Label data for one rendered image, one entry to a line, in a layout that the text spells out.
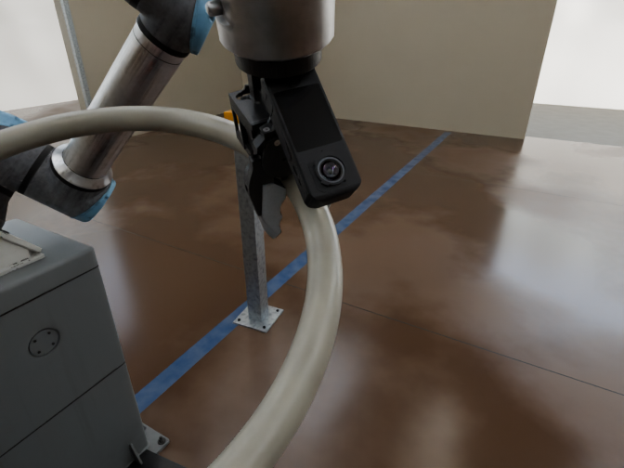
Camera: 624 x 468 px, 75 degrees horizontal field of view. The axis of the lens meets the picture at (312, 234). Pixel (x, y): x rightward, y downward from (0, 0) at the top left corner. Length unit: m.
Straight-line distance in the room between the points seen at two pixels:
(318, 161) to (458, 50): 6.11
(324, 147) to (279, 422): 0.20
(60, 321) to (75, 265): 0.16
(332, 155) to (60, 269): 1.01
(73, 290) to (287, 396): 1.05
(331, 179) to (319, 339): 0.12
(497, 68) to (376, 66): 1.70
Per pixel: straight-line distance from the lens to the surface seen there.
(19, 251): 1.27
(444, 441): 1.80
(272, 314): 2.25
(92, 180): 1.21
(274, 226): 0.44
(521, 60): 6.30
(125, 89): 1.02
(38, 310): 1.26
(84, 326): 1.36
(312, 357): 0.30
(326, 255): 0.34
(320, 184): 0.31
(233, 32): 0.32
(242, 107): 0.40
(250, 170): 0.39
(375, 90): 6.78
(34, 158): 1.26
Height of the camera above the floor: 1.40
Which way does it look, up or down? 27 degrees down
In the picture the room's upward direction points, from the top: straight up
